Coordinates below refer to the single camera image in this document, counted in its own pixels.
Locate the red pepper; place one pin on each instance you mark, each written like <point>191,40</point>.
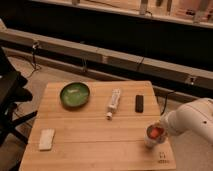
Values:
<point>154,133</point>

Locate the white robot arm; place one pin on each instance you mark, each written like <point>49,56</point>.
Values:
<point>196,116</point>

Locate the green ceramic bowl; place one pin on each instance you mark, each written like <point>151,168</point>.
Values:
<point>75,94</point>

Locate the white tube bottle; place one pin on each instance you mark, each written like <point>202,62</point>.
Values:
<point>113,103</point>

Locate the black remote control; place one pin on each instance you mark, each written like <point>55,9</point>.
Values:
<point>139,103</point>

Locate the white sponge block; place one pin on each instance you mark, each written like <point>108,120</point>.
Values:
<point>46,139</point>

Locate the black chair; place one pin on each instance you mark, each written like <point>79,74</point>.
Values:
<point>12,91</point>

